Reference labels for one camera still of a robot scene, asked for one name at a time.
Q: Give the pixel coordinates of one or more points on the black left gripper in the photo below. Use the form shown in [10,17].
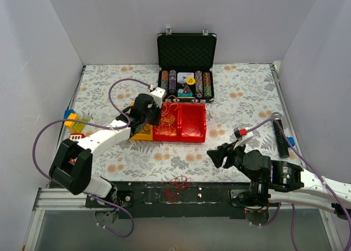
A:
[154,114]

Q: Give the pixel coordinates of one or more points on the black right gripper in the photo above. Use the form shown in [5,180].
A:
[227,156]

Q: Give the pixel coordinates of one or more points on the yellow plastic bin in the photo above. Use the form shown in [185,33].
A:
[142,134]

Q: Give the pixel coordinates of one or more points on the red plastic bin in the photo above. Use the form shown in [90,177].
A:
[167,130]
[192,122]

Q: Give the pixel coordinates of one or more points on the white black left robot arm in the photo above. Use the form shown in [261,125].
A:
[72,165]

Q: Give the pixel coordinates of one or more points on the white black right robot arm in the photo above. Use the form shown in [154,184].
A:
[274,181]

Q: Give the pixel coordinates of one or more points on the black poker chip case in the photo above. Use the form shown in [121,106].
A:
[185,63]

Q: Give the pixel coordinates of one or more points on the black handheld microphone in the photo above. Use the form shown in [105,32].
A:
[279,135]

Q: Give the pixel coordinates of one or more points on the blue toy brick right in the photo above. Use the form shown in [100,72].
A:
[291,142]

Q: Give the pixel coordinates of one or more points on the blue toy brick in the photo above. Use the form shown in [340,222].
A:
[291,142]
[68,112]

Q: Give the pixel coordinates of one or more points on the red white toy house block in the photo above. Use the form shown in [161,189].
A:
[76,136]

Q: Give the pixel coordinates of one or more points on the blue toy brick left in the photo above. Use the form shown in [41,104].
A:
[68,112]

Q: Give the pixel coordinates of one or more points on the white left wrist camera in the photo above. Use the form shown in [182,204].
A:
[158,94]

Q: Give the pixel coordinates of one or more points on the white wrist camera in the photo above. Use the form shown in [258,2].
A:
[158,94]
[243,136]

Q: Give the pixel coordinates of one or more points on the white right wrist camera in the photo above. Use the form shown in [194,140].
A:
[243,136]

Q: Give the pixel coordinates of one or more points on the aluminium frame rail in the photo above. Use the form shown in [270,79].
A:
[58,199]

